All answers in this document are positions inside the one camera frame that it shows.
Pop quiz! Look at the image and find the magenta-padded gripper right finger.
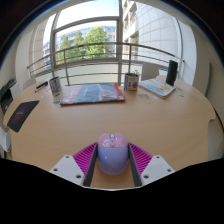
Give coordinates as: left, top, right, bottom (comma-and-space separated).
128, 142, 176, 188

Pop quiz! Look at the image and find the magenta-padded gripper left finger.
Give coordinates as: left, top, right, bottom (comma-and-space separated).
49, 142, 99, 188

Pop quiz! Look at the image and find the pink and lilac computer mouse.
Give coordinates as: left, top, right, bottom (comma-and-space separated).
97, 133, 130, 176

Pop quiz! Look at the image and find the black mouse pad red print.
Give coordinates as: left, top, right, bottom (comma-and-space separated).
6, 99, 40, 133

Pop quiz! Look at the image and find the red and blue magazine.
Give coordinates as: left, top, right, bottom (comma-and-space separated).
59, 82, 126, 107

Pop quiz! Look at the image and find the light coloured printed booklet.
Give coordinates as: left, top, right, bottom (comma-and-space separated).
138, 77, 177, 100

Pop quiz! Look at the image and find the blue marker pen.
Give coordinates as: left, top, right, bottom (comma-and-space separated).
34, 85, 50, 94

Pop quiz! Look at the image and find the blue and white printed can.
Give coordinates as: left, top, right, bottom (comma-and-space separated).
123, 72, 140, 94

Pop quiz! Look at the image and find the black cylinder speaker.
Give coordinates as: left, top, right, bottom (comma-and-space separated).
165, 59, 180, 87

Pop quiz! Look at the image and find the metal balcony railing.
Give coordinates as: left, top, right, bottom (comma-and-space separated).
26, 41, 185, 86

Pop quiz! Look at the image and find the green tree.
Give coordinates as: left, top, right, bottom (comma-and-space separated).
56, 26, 111, 65

